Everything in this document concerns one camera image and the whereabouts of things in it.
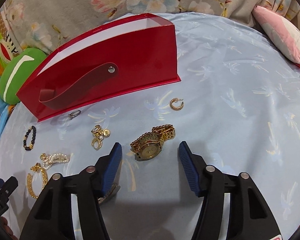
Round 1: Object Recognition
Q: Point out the gold earring cluster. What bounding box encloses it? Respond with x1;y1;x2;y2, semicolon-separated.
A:
91;125;110;151

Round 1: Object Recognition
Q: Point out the black bead bracelet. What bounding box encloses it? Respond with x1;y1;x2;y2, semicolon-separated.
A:
23;125;37;151

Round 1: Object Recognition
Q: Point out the silver wrist watch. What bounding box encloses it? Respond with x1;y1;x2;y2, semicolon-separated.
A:
98;183;121;205

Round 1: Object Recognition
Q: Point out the silver ring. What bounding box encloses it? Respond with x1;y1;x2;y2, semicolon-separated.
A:
67;109;82;120

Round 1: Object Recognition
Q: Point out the pink white plush pillow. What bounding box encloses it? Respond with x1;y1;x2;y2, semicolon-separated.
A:
253;5;300;64

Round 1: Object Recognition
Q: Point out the gold wrist watch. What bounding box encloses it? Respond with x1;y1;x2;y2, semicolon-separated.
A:
130;124;175;161

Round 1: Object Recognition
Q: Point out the red open gift box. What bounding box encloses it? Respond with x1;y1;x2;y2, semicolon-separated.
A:
17;13;180;121

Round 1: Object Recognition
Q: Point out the grey floral blanket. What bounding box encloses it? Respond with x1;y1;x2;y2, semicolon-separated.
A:
0;0;300;55

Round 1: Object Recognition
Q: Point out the green plush pillow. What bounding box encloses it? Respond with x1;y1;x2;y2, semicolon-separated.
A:
0;48;47;105

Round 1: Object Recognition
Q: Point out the light blue satin sheet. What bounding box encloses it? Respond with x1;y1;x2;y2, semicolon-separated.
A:
0;13;300;239

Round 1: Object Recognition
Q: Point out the gold chain bangle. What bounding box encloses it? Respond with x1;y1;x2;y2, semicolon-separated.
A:
26;163;48;199

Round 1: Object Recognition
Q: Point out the person's right hand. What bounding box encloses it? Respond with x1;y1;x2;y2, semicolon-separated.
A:
0;217;18;240

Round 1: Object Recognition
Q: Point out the white pearl bracelet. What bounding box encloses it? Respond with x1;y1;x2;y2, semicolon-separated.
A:
39;152;71;170

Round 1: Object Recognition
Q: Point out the gold hoop earring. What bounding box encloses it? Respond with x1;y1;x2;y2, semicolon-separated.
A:
170;98;184;111

